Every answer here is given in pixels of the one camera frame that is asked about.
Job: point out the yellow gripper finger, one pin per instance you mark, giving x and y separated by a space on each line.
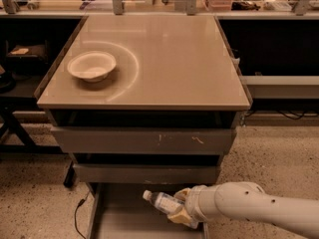
182 194
180 216

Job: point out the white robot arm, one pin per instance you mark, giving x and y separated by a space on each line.
247 201

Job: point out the long background workbench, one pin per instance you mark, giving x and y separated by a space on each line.
76 8

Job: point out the grey open bottom drawer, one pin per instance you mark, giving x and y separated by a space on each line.
120 212

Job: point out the dark box on shelf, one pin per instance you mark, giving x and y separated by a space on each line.
30 57

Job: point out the white paper bowl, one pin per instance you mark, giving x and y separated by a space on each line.
92 66

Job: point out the grey drawer cabinet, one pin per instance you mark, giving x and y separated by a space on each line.
172 71

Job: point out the clear plastic water bottle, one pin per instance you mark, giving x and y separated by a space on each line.
163 202

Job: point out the grey middle drawer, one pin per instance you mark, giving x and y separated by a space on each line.
146 174

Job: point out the black side table frame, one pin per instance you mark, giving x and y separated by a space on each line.
10 105

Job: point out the grey top drawer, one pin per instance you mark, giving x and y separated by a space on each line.
77 139

